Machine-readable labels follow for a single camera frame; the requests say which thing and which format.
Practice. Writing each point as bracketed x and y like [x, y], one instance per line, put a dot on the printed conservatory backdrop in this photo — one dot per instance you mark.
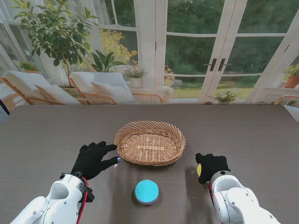
[187, 46]

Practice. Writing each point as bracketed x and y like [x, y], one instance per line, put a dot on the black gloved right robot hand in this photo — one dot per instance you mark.
[213, 165]

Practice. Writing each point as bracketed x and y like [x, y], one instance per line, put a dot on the cyan culture dish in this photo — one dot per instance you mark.
[146, 191]

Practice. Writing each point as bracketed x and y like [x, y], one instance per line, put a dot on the oval wicker basket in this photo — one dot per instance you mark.
[149, 147]

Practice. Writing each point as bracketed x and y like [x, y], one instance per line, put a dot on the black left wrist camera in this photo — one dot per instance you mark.
[89, 195]

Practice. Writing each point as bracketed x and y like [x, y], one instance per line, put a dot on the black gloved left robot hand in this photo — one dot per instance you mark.
[90, 161]

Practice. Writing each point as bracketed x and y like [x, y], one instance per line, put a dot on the yellow culture dish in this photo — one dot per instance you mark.
[199, 170]

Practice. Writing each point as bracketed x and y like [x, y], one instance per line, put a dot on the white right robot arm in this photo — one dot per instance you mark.
[233, 200]

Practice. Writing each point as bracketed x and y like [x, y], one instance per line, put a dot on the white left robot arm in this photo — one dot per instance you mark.
[53, 203]

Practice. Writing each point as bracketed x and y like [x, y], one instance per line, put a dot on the white paper sheet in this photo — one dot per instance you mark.
[293, 113]

